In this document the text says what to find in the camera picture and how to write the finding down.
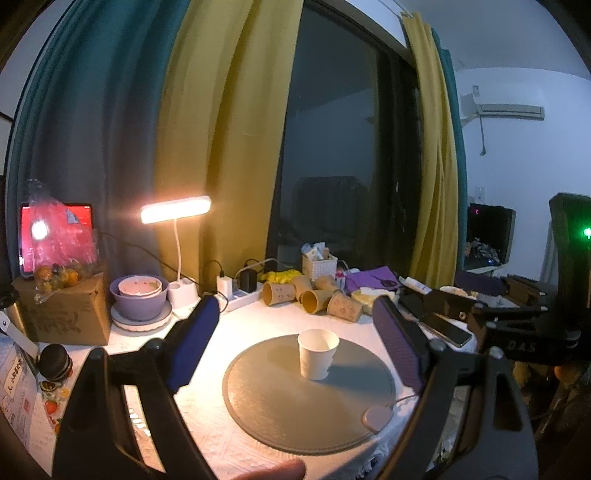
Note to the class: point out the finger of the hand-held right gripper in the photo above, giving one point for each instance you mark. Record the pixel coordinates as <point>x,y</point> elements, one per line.
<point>450,304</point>

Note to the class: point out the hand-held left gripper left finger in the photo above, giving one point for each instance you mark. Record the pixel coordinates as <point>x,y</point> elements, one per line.
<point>194,344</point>

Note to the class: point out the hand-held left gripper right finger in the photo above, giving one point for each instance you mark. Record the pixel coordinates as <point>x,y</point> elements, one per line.
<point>398,344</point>

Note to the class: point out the white paper cup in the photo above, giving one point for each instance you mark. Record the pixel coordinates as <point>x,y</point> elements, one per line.
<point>317,355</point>

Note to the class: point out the brown paper cup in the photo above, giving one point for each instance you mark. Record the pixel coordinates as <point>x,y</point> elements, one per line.
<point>326,282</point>
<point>279,294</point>
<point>317,301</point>
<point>302,285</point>
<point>345,307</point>

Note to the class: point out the person's left hand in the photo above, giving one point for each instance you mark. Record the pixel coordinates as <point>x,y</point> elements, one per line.
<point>272,471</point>

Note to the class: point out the black smartphone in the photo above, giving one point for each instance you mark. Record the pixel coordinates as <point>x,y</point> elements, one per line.
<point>445,328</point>

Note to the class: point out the white plate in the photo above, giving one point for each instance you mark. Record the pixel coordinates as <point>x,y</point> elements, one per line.
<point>143,324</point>

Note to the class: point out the white charger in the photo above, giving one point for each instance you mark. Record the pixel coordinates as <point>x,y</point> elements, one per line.
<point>225,285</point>

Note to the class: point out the purple bowl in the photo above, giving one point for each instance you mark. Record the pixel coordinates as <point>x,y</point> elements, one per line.
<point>138,307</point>

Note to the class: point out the white power strip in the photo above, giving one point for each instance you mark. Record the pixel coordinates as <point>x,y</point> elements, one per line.
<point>244,299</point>

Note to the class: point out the white tablecloth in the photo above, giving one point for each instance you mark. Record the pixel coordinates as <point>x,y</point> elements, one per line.
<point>258,323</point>

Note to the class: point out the purple cloth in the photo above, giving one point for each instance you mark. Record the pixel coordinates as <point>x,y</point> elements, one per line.
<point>369,278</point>

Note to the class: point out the small white puck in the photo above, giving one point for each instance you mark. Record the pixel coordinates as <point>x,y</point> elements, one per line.
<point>376,417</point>

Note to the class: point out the pink bowl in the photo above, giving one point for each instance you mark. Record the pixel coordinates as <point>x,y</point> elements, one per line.
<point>138,287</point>

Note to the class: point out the black power adapter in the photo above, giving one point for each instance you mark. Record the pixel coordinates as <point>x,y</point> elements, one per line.
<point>248,280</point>

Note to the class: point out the black monitor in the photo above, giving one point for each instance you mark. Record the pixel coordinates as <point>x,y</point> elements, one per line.
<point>491,228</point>

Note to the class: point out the grey round mat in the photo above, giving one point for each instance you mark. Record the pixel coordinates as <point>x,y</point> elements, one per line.
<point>277,406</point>

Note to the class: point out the yellow cloth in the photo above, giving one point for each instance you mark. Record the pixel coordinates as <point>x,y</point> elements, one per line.
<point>279,276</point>

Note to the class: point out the white woven basket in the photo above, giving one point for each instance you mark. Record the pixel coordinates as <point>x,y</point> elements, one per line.
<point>320,266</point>

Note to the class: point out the brown cardboard box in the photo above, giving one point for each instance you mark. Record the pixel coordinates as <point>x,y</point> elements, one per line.
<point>64,314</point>

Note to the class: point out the white desk lamp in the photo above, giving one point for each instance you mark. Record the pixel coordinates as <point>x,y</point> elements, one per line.
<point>176,210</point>

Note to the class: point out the black round case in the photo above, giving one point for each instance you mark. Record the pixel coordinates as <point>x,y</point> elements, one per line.
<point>55,362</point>

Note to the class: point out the narrow yellow curtain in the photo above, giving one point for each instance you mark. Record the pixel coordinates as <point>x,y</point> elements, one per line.
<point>434,152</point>

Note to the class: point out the plastic bag of fruit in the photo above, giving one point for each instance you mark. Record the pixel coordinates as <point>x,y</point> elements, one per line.
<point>64,249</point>

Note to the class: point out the narrow teal curtain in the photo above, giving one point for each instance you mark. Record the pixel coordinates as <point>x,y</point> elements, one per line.
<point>457,138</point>

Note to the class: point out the white air conditioner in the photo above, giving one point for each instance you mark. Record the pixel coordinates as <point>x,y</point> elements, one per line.
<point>505,108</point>

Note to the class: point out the tablet with red screen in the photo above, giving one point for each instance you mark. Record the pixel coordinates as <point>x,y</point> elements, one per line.
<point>27,240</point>

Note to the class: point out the dark window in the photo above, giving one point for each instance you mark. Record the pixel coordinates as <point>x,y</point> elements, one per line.
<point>341,138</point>

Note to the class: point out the wide yellow curtain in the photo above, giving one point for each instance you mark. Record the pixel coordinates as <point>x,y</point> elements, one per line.
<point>221,115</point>

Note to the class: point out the wide teal curtain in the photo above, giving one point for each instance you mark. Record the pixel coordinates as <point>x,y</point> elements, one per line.
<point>83,115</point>

